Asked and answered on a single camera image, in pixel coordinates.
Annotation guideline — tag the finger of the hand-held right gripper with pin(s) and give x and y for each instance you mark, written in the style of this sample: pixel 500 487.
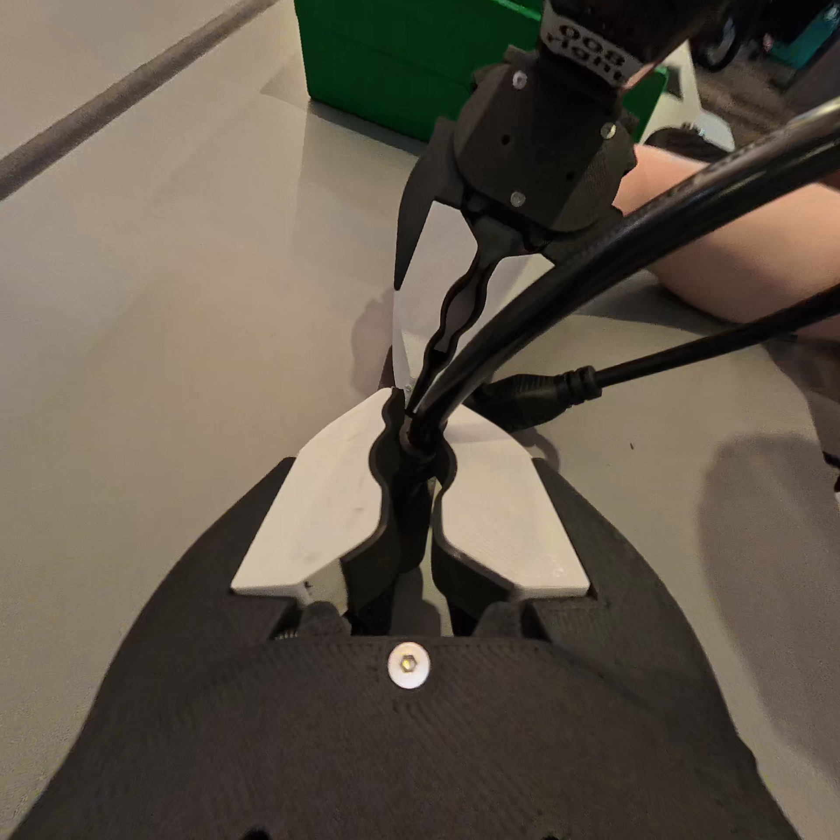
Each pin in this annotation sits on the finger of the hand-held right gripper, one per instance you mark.
pixel 508 282
pixel 433 275

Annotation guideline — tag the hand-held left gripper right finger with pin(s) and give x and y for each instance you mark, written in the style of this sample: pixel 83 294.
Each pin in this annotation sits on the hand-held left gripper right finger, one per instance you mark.
pixel 512 518

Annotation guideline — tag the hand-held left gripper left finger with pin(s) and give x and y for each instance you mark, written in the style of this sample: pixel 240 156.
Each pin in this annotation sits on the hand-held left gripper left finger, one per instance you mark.
pixel 315 499

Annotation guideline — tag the person's right forearm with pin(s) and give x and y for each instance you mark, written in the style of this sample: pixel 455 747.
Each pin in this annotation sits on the person's right forearm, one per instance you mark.
pixel 754 249

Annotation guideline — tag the green plastic bin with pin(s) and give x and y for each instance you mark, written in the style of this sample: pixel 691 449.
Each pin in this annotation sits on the green plastic bin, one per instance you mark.
pixel 394 52

